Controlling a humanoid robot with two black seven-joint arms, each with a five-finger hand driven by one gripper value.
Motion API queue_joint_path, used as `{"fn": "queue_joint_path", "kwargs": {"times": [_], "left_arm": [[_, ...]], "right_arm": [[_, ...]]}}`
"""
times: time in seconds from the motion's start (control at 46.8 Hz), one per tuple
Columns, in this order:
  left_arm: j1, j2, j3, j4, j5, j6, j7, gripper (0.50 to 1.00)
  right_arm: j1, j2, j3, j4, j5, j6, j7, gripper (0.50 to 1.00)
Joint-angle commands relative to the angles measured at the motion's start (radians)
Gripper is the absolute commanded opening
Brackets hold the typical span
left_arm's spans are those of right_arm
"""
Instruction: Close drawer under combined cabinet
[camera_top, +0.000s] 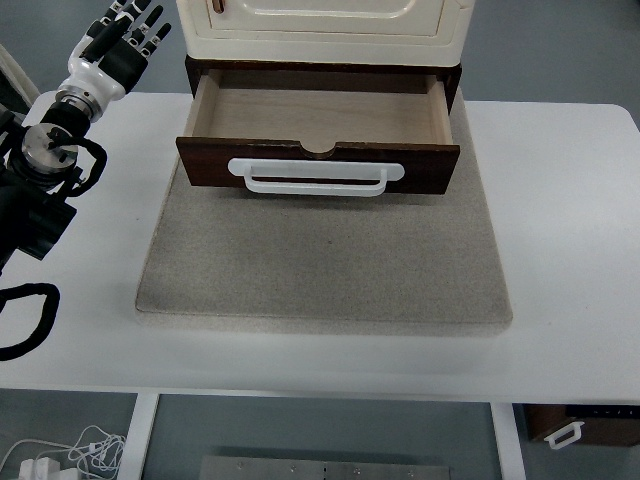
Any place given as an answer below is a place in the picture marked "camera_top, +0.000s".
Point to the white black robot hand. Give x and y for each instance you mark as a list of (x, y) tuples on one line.
[(103, 67)]

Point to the dark wooden drawer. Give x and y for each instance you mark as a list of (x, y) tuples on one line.
[(324, 116)]

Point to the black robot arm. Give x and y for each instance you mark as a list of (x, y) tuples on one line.
[(44, 165)]

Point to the dark wooden cabinet base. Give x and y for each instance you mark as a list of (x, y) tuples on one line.
[(449, 75)]

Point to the cream upper cabinet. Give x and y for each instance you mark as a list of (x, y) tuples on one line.
[(405, 33)]

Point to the grey stone slab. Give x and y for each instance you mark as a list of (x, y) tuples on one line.
[(228, 260)]

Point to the white table left leg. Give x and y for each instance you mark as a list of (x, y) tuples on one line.
[(138, 437)]

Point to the white table leg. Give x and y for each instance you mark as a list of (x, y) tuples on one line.
[(507, 441), (138, 437)]

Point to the white power adapter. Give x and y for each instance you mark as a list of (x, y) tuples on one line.
[(39, 469)]

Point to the white table right leg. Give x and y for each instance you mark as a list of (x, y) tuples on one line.
[(507, 441)]

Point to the white drawer handle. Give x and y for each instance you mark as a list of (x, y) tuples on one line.
[(315, 178)]

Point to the brown box with white handle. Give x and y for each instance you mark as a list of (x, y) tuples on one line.
[(560, 425)]

